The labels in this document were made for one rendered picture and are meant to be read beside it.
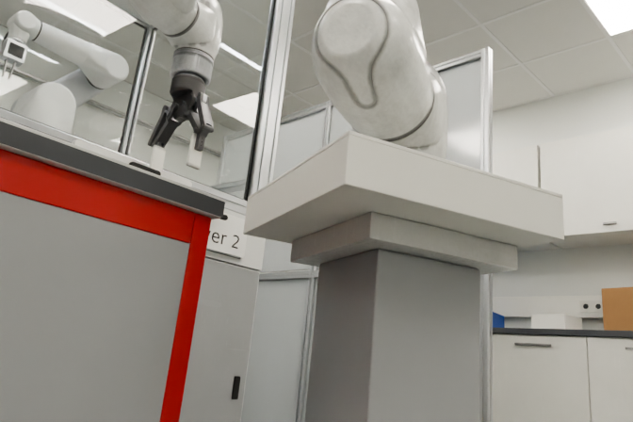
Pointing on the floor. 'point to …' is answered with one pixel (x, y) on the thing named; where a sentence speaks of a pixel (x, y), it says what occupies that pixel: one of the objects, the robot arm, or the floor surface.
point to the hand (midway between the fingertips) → (173, 167)
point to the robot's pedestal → (397, 319)
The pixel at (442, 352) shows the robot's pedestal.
